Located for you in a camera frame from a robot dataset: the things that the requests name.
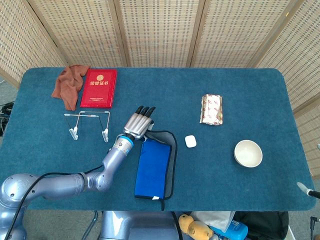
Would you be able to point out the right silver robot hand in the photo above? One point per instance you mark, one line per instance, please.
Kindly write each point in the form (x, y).
(306, 189)

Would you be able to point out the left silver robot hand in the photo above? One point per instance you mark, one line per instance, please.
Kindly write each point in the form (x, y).
(136, 125)

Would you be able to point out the grey and blue cloth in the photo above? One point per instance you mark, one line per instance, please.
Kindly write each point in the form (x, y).
(152, 170)

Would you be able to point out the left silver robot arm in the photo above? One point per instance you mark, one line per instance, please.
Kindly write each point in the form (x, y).
(62, 185)

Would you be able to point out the silver blue robot base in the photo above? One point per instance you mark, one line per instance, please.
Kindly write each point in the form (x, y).
(140, 225)

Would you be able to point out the blue carpet table mat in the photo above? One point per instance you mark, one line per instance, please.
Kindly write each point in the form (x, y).
(160, 95)

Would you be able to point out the red certificate book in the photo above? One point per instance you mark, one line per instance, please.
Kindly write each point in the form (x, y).
(100, 87)

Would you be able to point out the black fabric bag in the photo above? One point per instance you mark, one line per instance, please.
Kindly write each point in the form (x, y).
(265, 223)

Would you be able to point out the white earbuds case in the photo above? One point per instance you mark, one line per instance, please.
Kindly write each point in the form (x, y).
(190, 141)

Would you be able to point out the white round bowl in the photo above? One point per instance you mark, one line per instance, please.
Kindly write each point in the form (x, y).
(248, 153)

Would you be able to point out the gold foil snack packet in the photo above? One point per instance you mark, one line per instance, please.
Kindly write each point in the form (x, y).
(211, 110)

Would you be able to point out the brown crumpled cloth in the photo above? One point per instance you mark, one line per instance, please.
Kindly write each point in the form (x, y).
(68, 87)

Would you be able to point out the blue plastic bottle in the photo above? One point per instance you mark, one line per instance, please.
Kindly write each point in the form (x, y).
(236, 228)

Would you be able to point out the white plastic bag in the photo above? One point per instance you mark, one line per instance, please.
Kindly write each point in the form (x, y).
(215, 218)

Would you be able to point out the yellow plush toy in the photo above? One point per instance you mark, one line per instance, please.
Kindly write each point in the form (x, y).
(192, 227)

